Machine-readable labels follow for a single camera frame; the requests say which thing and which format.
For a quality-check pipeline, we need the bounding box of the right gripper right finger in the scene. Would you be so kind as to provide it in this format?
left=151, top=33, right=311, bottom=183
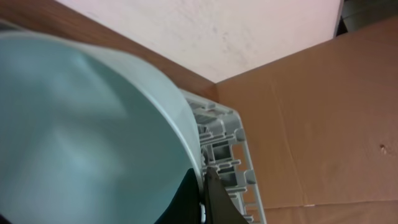
left=204, top=167, right=248, bottom=224

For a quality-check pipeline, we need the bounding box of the light blue bowl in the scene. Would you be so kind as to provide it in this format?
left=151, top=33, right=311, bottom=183
left=1, top=31, right=203, bottom=223

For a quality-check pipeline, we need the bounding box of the grey dishwasher rack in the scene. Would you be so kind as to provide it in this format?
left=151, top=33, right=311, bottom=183
left=182, top=91, right=267, bottom=224

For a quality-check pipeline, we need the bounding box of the cardboard box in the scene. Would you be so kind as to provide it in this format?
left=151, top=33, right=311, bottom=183
left=217, top=17, right=397, bottom=223

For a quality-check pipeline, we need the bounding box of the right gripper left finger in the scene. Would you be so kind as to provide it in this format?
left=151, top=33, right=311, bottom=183
left=155, top=169, right=201, bottom=224

